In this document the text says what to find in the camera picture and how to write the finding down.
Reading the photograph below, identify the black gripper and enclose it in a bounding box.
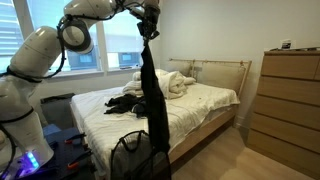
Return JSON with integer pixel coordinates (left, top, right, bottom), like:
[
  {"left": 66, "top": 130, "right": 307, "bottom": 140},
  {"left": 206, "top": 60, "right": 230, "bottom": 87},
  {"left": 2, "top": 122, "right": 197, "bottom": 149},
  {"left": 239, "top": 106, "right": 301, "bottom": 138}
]
[{"left": 137, "top": 6, "right": 161, "bottom": 47}]

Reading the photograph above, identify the navy tank top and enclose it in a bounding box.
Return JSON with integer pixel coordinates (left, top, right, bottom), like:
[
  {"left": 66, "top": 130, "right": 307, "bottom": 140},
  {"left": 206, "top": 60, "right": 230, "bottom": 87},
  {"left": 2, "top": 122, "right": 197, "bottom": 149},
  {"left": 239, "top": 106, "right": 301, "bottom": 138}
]
[{"left": 139, "top": 41, "right": 172, "bottom": 154}]

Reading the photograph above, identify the black mesh laundry basket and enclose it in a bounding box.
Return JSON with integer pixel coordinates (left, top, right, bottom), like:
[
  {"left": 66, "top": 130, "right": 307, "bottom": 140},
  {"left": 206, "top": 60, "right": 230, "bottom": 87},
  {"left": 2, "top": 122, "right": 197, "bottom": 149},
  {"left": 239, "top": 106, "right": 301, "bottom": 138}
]
[{"left": 109, "top": 129, "right": 173, "bottom": 180}]

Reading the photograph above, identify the window with blinds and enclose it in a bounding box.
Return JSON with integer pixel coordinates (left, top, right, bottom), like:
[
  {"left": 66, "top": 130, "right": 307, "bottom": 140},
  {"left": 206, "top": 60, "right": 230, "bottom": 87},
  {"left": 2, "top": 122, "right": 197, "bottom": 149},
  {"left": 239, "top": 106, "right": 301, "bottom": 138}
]
[{"left": 0, "top": 0, "right": 146, "bottom": 75}]

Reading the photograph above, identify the white crumpled duvet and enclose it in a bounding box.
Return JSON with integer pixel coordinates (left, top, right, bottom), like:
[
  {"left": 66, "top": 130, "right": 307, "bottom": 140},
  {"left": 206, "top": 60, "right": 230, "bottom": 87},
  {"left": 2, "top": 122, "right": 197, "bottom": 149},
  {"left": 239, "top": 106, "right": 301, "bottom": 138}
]
[{"left": 122, "top": 68, "right": 168, "bottom": 98}]

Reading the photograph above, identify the black garment with print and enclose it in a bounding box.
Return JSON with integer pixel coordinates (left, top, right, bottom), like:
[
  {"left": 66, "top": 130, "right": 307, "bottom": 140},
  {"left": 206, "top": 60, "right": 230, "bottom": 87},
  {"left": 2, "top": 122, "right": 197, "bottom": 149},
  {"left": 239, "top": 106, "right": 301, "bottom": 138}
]
[{"left": 103, "top": 94, "right": 138, "bottom": 116}]

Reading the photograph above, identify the white sheeted mattress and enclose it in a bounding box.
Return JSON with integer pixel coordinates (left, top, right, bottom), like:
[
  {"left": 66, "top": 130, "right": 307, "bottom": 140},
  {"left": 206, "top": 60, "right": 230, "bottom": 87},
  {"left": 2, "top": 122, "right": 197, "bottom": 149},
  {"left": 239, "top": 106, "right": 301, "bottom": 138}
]
[{"left": 70, "top": 82, "right": 241, "bottom": 169}]

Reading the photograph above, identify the dark grey box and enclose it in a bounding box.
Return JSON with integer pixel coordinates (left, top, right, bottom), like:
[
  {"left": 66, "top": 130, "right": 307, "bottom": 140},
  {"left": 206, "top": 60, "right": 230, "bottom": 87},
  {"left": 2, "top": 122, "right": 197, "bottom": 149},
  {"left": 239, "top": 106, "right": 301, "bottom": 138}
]
[{"left": 39, "top": 93, "right": 76, "bottom": 131}]

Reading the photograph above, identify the blue box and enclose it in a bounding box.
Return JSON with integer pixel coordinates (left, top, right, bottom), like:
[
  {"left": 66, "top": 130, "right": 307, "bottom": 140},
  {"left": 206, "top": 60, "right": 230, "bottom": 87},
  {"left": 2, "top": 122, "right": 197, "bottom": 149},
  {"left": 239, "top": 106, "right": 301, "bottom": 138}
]
[{"left": 41, "top": 123, "right": 63, "bottom": 138}]

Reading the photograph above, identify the small framed picture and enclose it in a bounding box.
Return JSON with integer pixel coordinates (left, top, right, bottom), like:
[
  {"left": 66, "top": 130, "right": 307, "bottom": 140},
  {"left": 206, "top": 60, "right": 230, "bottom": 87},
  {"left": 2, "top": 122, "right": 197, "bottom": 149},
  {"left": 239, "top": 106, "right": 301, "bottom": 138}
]
[{"left": 279, "top": 39, "right": 296, "bottom": 51}]

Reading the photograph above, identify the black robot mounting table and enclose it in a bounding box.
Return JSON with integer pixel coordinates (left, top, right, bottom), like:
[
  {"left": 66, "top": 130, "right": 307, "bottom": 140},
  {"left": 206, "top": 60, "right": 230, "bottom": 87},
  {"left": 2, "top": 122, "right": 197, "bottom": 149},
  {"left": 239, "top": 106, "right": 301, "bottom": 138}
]
[{"left": 42, "top": 126, "right": 98, "bottom": 180}]

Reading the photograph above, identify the wooden chest of drawers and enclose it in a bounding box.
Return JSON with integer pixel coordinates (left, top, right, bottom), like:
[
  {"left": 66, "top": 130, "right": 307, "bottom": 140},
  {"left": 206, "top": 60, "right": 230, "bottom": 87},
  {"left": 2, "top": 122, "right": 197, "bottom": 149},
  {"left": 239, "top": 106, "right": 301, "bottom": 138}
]
[{"left": 246, "top": 49, "right": 320, "bottom": 179}]

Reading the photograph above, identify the wooden bed frame with headboard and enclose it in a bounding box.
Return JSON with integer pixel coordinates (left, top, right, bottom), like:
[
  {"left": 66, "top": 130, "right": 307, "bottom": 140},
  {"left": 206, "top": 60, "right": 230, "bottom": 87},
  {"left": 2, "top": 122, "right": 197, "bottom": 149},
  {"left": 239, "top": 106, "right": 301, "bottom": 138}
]
[{"left": 168, "top": 58, "right": 253, "bottom": 164}]

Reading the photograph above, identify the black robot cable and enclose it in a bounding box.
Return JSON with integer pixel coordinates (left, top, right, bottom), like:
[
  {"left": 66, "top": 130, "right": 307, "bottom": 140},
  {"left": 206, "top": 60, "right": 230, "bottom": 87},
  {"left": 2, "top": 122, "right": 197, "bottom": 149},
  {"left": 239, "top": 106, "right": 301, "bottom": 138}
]
[{"left": 0, "top": 43, "right": 68, "bottom": 84}]

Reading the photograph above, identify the orange handled black clamp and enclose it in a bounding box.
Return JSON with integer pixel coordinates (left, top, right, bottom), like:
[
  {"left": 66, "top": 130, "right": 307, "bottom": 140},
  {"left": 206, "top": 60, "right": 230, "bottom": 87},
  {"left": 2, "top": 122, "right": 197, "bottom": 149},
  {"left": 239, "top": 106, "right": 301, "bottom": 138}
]
[
  {"left": 66, "top": 149, "right": 93, "bottom": 171},
  {"left": 64, "top": 133, "right": 87, "bottom": 145}
]

